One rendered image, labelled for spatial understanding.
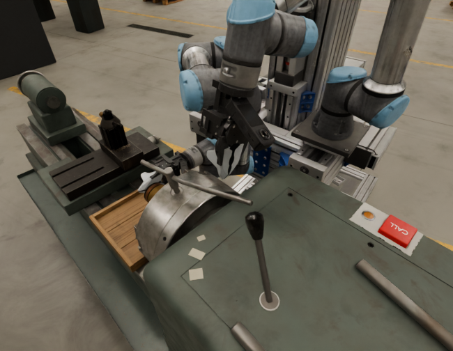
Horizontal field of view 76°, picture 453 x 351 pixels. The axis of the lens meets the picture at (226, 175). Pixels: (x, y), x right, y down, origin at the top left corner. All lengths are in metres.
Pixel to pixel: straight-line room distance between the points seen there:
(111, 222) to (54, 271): 1.17
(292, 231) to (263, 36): 0.39
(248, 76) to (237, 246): 0.34
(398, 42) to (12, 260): 2.46
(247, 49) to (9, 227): 2.47
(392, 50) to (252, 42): 0.47
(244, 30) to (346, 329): 0.53
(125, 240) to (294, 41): 0.87
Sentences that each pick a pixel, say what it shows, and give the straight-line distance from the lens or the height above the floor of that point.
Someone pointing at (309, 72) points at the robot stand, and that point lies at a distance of 1.29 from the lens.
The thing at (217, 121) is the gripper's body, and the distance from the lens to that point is 0.59.
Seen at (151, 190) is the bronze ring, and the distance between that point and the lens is 0.96.
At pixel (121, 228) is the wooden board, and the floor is 0.88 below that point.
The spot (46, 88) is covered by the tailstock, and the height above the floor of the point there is 1.15.
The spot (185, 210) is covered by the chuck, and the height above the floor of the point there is 1.23.
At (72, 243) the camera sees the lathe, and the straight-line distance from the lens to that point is 1.68.
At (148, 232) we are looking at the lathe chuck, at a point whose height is 1.16.
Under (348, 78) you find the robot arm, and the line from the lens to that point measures 1.04.
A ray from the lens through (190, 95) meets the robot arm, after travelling 0.84.
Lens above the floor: 1.77
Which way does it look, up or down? 42 degrees down
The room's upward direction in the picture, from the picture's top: straight up
